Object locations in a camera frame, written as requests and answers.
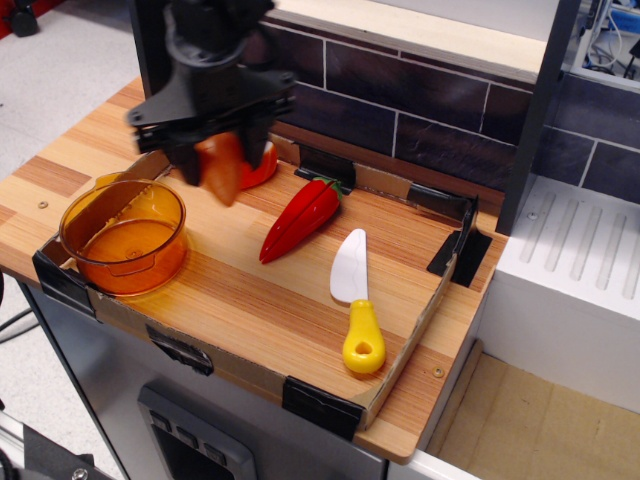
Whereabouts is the white toy sink drainboard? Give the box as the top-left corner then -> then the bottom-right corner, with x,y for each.
478,177 -> 639,411

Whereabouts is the grey toy oven door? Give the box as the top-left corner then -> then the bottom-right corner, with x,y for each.
138,386 -> 257,479

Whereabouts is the light wooden shelf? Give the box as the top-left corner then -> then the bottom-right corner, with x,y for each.
267,0 -> 546,84

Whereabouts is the transparent orange plastic pot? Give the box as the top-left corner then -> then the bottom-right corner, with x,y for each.
59,172 -> 188,296

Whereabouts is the red toy chili pepper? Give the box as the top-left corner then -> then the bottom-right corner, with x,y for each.
259,177 -> 342,264

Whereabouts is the dark grey vertical post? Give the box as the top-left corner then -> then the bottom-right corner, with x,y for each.
496,0 -> 580,236

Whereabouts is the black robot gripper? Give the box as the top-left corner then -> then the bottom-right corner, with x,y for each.
127,1 -> 295,187

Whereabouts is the orange toy carrot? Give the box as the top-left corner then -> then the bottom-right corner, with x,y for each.
195,132 -> 244,207

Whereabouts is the white yellow toy knife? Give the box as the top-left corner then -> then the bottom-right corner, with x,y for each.
330,229 -> 386,374

